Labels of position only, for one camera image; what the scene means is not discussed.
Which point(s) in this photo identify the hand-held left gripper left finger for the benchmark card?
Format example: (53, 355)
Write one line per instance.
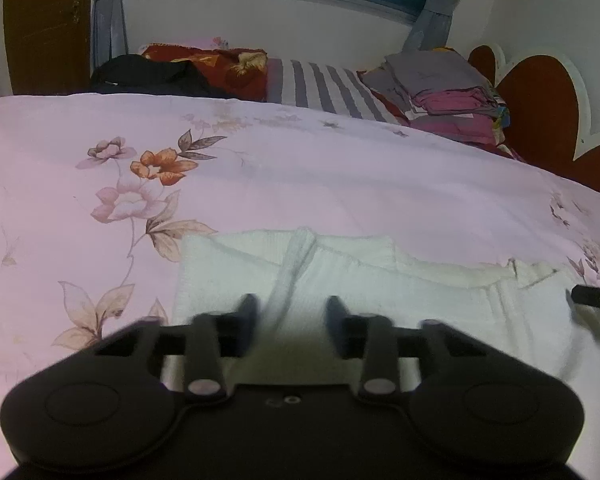
(247, 322)

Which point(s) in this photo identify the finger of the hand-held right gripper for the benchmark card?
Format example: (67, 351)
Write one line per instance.
(597, 297)

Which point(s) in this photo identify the white knit sweater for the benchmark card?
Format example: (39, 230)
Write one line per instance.
(430, 300)

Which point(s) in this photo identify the grey-blue curtain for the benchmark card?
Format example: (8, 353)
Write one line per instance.
(432, 15)
(107, 15)

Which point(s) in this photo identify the red floral pillow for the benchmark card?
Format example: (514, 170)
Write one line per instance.
(220, 67)

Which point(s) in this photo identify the bed with pink floral sheet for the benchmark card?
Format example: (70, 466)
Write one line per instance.
(330, 175)

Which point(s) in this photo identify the red and white headboard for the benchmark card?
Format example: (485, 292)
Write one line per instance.
(545, 105)

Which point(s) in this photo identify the grey striped pillow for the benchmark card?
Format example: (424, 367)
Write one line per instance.
(325, 87)

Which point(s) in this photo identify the brown wooden door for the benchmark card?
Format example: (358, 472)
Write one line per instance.
(47, 25)

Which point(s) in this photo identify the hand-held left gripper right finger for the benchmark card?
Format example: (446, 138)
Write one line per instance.
(336, 325)

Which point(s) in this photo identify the pile of folded clothes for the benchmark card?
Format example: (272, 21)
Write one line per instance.
(440, 95)

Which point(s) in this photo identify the black cloth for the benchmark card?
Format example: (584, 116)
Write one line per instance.
(145, 77)

